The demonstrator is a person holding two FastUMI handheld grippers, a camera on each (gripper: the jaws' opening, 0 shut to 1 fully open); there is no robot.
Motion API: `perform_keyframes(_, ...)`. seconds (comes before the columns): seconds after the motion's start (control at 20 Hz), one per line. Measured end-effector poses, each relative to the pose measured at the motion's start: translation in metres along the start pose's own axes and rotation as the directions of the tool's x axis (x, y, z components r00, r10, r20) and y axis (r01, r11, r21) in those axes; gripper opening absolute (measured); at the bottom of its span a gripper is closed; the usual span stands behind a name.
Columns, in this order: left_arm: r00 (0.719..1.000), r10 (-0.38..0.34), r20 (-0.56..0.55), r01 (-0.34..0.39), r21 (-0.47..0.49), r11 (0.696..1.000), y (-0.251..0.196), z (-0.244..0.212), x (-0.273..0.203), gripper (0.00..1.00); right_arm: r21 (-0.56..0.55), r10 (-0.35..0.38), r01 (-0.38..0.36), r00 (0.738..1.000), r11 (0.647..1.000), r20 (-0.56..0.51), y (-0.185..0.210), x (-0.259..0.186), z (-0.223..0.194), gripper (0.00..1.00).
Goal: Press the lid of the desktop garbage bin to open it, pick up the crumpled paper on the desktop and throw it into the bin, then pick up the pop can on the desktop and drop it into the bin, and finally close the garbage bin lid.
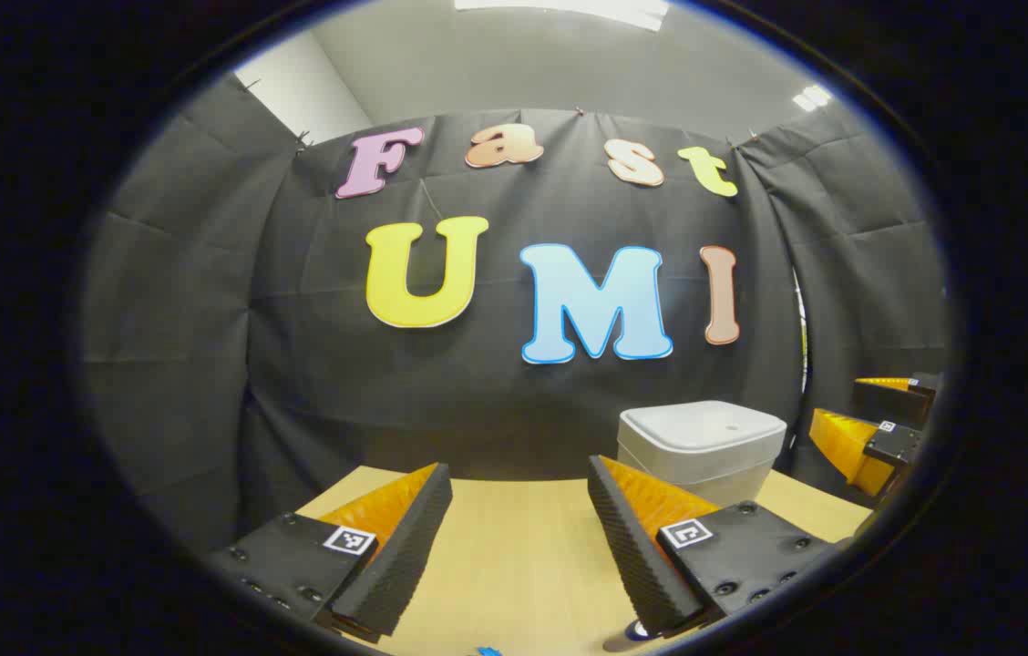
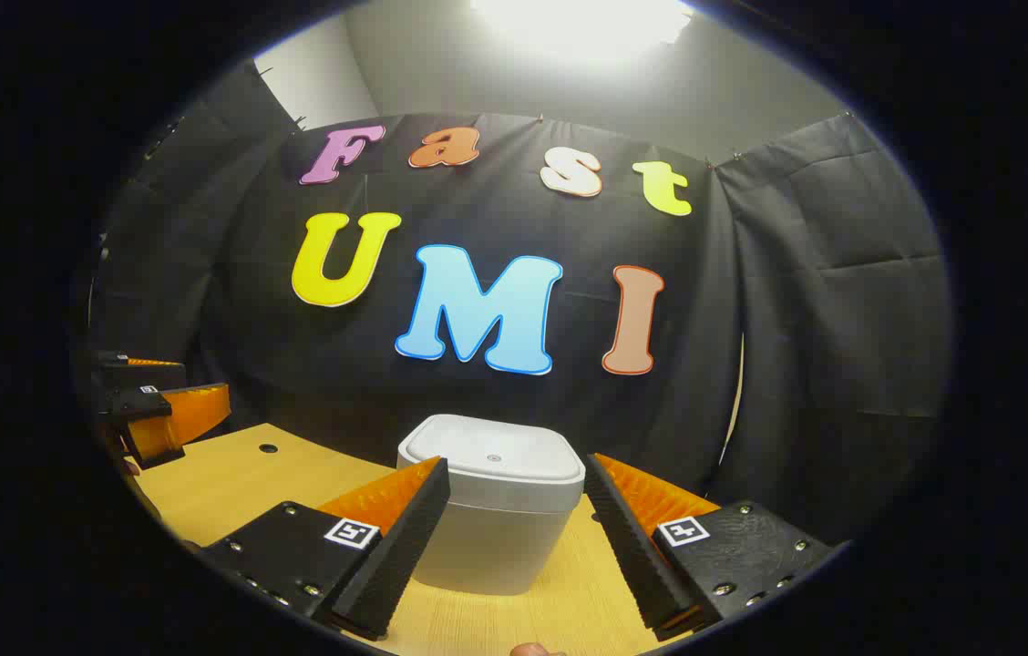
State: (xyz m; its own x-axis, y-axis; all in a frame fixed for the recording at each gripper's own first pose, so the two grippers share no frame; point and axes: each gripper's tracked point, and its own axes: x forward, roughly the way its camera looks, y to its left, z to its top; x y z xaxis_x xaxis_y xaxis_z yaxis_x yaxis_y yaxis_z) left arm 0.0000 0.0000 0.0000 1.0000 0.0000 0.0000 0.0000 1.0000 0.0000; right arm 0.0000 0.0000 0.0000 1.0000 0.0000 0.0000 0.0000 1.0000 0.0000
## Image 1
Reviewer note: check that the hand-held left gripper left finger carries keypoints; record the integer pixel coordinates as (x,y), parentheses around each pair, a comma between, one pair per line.
(405,556)

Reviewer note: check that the small ceiling light panel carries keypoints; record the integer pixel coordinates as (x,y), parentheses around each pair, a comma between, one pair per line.
(812,97)

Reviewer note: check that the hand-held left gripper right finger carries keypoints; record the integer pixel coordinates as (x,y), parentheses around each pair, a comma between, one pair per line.
(632,556)

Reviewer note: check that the wooden desktop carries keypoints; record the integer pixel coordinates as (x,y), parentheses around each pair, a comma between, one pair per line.
(523,565)

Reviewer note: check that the blue pop can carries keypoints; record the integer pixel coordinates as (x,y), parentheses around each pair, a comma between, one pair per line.
(638,629)

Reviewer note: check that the black backdrop cloth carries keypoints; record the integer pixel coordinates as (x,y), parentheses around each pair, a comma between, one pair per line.
(478,410)

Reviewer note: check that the white desktop garbage bin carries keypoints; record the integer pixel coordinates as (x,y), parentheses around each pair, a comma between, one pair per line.
(696,446)

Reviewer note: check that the long ceiling light panel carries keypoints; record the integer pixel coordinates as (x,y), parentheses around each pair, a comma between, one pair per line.
(569,11)

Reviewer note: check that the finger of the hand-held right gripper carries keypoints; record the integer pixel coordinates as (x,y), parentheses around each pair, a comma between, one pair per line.
(888,399)
(897,445)

